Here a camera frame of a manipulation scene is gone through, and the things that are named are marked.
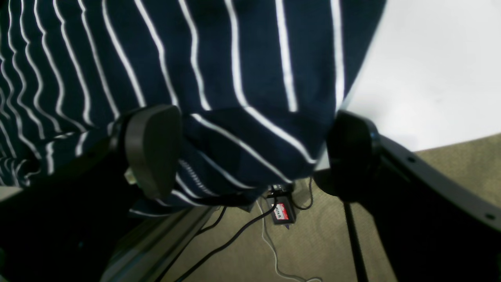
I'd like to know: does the white cable on floor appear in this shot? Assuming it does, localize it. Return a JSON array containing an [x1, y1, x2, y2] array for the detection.
[[256, 200, 323, 282]]

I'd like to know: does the black box red label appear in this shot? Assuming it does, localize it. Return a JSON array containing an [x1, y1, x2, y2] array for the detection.
[[265, 185, 297, 226]]

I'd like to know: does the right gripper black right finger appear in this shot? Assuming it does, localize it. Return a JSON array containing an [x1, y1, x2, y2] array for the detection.
[[319, 110, 501, 282]]

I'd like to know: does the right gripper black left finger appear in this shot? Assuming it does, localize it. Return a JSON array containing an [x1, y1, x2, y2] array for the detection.
[[1, 104, 182, 282]]

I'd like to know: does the thick black cable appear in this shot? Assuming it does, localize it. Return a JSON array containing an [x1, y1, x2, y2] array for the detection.
[[157, 176, 314, 282]]

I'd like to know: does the navy white striped t-shirt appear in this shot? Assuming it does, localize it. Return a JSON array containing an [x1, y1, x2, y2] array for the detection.
[[1, 0, 386, 217]]

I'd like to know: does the aluminium frame leg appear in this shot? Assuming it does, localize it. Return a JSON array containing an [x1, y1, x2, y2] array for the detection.
[[101, 207, 216, 282]]

